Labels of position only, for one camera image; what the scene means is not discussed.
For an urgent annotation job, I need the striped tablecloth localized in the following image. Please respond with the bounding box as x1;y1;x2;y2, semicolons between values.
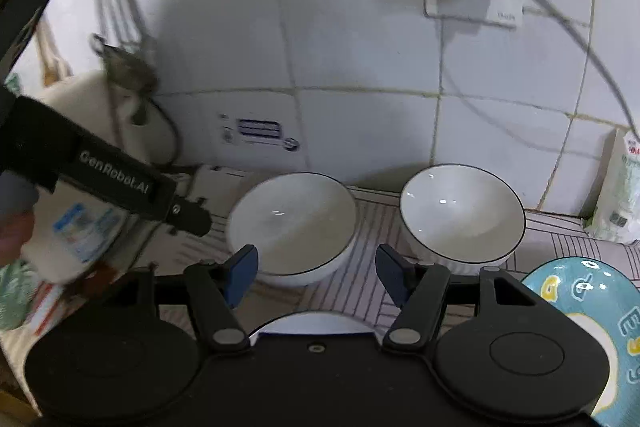
165;164;640;343

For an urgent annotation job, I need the white ribbed bowl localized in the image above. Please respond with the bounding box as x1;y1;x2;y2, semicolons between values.
225;172;359;289
399;163;527;279

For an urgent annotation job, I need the white plastic packet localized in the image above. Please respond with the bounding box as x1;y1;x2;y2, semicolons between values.
586;127;640;247

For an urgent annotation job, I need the person's left hand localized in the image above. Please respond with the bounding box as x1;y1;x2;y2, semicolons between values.
0;209;33;269

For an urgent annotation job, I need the large white plate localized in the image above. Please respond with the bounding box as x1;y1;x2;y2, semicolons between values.
248;313;377;339

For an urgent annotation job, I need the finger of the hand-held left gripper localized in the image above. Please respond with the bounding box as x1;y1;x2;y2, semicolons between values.
167;199;212;238

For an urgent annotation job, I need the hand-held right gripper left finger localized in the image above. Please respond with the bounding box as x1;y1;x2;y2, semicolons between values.
120;244;259;354

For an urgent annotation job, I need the black rice cooker cable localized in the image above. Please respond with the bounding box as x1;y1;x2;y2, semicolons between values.
147;97;201;180

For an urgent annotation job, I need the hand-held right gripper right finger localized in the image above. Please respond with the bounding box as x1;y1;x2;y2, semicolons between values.
376;244;541;354

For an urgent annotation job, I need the white rice cooker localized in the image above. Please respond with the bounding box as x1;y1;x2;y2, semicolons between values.
20;69;161;285

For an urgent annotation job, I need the wooden spatula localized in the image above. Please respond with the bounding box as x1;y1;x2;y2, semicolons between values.
35;19;73;85

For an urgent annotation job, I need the blue egg print plate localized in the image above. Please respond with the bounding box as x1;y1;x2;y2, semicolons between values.
519;257;640;427

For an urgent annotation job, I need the wall sticker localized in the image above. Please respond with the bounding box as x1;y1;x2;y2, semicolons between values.
217;113;302;154

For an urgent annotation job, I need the black adapter cable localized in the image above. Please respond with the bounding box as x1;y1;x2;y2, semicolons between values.
520;0;640;132

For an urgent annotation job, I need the metal ladle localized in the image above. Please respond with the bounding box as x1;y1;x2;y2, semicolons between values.
90;0;161;128

